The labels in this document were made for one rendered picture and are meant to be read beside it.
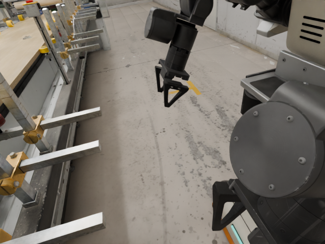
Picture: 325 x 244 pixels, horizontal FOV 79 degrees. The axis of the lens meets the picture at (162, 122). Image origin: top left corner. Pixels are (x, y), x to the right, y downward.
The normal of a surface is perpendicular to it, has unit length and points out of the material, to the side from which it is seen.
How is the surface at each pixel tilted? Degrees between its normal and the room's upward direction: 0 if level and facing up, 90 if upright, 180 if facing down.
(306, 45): 98
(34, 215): 0
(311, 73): 90
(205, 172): 0
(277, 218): 62
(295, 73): 90
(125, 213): 0
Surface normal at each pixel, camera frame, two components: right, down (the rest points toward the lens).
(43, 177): -0.12, -0.78
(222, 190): 0.34, -0.83
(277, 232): -0.70, 0.09
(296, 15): -0.93, 0.36
